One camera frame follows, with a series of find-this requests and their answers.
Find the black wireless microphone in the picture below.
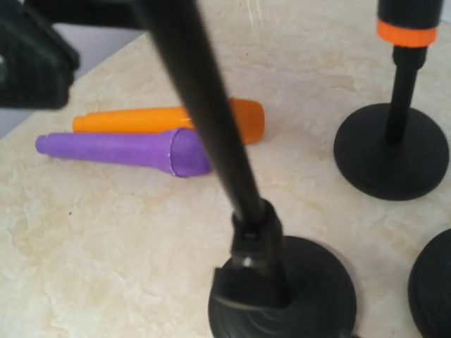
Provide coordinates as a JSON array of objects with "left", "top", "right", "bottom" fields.
[{"left": 376, "top": 0, "right": 443, "bottom": 48}]

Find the black stand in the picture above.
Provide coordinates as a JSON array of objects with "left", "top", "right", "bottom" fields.
[
  {"left": 408, "top": 230, "right": 450, "bottom": 338},
  {"left": 333, "top": 46, "right": 450, "bottom": 201},
  {"left": 132, "top": 1, "right": 357, "bottom": 337}
]

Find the purple toy microphone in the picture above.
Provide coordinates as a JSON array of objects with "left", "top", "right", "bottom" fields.
[{"left": 35, "top": 128, "right": 211, "bottom": 177}]

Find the orange toy microphone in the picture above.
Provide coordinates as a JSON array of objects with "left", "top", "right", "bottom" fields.
[{"left": 72, "top": 98, "right": 266, "bottom": 144}]

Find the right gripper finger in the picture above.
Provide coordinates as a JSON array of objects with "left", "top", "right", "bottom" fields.
[{"left": 0, "top": 0, "right": 80, "bottom": 111}]

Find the black stand under pink microphone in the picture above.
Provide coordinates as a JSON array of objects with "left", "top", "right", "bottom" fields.
[{"left": 408, "top": 230, "right": 450, "bottom": 338}]

